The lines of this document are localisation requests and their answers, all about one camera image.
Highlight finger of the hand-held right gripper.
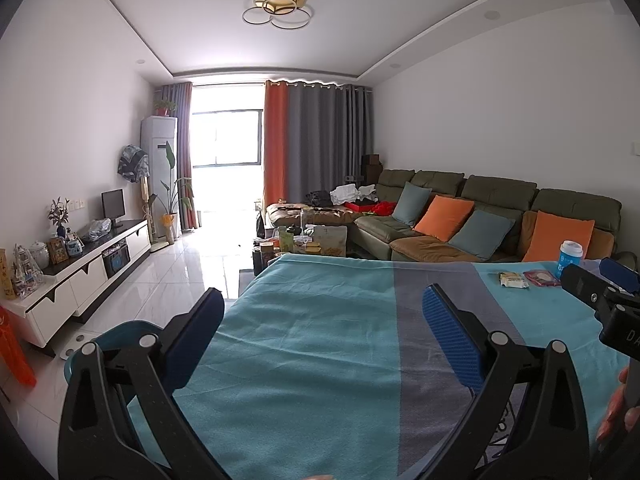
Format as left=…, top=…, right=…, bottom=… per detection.
left=560, top=263, right=621, bottom=318
left=599, top=257, right=640, bottom=297

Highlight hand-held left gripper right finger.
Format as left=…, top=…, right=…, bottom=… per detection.
left=422, top=284, right=593, bottom=480

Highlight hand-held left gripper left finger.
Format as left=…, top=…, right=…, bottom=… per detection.
left=57, top=287, right=231, bottom=480

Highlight person's right hand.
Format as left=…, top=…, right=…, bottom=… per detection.
left=596, top=367, right=632, bottom=453

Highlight blue cup with white lid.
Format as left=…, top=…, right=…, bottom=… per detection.
left=556, top=240, right=585, bottom=278

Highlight red round-window packet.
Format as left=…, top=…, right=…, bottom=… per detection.
left=523, top=269, right=562, bottom=287

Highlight orange cushion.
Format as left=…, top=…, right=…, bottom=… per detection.
left=413, top=195, right=475, bottom=242
left=522, top=210, right=596, bottom=263

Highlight tall plant in yellow pot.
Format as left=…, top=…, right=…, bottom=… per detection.
left=150, top=141, right=195, bottom=246

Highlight teal and grey blanket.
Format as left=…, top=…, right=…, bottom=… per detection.
left=127, top=252, right=640, bottom=480

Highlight teal cushion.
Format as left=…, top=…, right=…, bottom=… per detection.
left=448, top=209, right=516, bottom=261
left=392, top=181, right=432, bottom=227

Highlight white floor scale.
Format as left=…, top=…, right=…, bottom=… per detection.
left=60, top=330, right=98, bottom=361

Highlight white and black tv cabinet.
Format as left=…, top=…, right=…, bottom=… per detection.
left=0, top=217, right=152, bottom=348

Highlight green and brown sofa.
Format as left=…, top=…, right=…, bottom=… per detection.
left=266, top=167, right=623, bottom=263

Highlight clear plastic bag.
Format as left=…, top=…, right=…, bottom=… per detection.
left=80, top=217, right=112, bottom=242

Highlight red cloth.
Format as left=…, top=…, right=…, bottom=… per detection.
left=345, top=200, right=398, bottom=217

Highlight small black monitor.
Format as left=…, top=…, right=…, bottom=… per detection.
left=101, top=188, right=127, bottom=227

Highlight cluttered coffee table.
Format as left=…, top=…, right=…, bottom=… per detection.
left=250, top=224, right=348, bottom=273

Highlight white standing air conditioner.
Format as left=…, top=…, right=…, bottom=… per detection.
left=141, top=116, right=178, bottom=241

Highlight grey and orange striped curtain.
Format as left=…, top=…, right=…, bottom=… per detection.
left=160, top=81, right=194, bottom=231

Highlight pile of white clothes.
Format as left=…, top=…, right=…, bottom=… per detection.
left=330, top=184, right=376, bottom=206

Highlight white ceramic jar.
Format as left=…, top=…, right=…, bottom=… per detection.
left=28, top=241, right=50, bottom=269

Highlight covered standing fan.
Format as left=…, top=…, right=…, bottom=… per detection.
left=116, top=144, right=151, bottom=221

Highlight model sailing ship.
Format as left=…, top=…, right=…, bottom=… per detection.
left=12, top=244, right=43, bottom=297

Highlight small plant in blue vase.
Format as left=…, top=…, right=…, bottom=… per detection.
left=47, top=196, right=71, bottom=238

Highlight orange plastic bag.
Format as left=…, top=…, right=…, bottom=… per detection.
left=0, top=305, right=37, bottom=388

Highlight brown cardboard boxes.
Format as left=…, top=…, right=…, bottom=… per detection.
left=361, top=154, right=383, bottom=186

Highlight large window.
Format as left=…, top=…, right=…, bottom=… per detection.
left=190, top=85, right=266, bottom=231

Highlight brown picture frame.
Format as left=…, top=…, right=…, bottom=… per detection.
left=46, top=237, right=69, bottom=264

